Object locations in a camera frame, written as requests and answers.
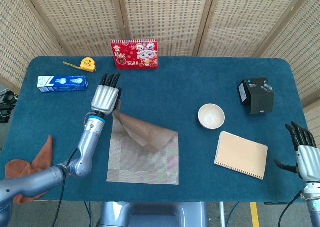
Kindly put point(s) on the yellow tape measure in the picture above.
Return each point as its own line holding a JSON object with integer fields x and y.
{"x": 88, "y": 65}

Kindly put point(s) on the kraft cover spiral notebook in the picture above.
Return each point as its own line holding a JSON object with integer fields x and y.
{"x": 240, "y": 154}

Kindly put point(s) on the cream white bowl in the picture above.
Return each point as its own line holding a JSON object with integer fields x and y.
{"x": 211, "y": 117}

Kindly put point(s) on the white table leg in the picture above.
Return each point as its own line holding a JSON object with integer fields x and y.
{"x": 222, "y": 214}

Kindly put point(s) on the red desk calendar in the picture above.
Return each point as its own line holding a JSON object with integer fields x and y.
{"x": 136, "y": 55}

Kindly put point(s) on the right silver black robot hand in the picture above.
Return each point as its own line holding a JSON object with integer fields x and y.
{"x": 308, "y": 162}

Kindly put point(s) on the blue felt table cover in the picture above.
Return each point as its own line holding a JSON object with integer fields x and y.
{"x": 175, "y": 92}

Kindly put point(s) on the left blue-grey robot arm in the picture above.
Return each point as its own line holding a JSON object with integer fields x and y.
{"x": 86, "y": 147}

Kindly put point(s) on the blue toothpaste box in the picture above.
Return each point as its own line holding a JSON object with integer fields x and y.
{"x": 62, "y": 84}

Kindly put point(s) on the beige woven placemat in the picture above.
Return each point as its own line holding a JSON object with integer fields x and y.
{"x": 145, "y": 167}

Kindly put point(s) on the rust brown cloth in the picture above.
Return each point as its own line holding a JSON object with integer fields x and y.
{"x": 45, "y": 154}

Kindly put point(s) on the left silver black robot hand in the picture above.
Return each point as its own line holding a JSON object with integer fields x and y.
{"x": 105, "y": 98}

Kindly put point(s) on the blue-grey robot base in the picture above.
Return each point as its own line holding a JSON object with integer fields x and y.
{"x": 150, "y": 214}

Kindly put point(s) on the woven bamboo folding screen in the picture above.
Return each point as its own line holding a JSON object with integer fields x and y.
{"x": 162, "y": 12}

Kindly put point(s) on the black cardboard box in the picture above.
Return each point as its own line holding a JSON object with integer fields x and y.
{"x": 260, "y": 97}

